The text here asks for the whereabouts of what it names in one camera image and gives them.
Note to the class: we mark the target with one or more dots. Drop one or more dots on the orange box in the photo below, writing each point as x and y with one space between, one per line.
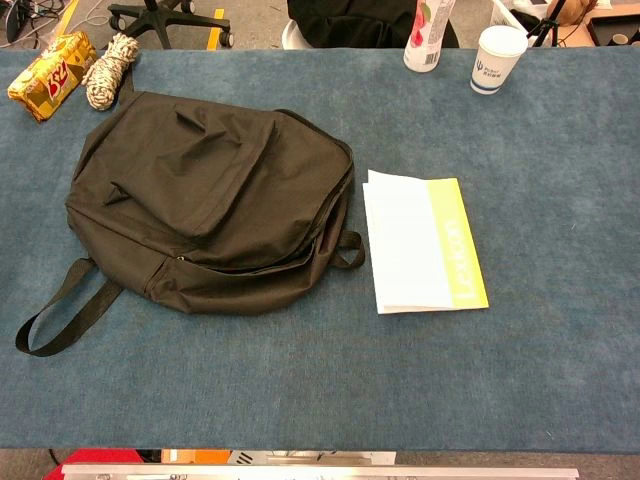
200 456

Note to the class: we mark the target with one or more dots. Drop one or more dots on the black office chair base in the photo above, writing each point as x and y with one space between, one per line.
165 17

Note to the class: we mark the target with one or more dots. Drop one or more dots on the red panel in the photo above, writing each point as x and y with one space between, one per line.
100 457

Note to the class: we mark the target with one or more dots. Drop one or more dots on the white paper cup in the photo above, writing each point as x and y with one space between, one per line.
495 60

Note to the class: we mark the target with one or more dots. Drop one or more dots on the white bottle with fruit print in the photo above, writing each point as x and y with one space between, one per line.
425 40

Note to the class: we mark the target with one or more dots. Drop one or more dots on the aluminium profile rail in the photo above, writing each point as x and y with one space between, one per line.
320 472

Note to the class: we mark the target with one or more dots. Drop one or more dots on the black cloth on chair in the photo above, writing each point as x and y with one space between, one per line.
350 20

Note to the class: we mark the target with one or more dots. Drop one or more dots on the black tripod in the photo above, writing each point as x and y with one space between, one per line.
545 22

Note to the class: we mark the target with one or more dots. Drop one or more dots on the black fabric backpack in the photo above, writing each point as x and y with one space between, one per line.
200 200

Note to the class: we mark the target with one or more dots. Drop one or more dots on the yellow snack package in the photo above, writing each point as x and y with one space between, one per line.
50 75

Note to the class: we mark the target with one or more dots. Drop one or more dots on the white and yellow booklet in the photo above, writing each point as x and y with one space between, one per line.
410 240

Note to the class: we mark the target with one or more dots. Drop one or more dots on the blue felt table cover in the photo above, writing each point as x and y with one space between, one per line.
350 375

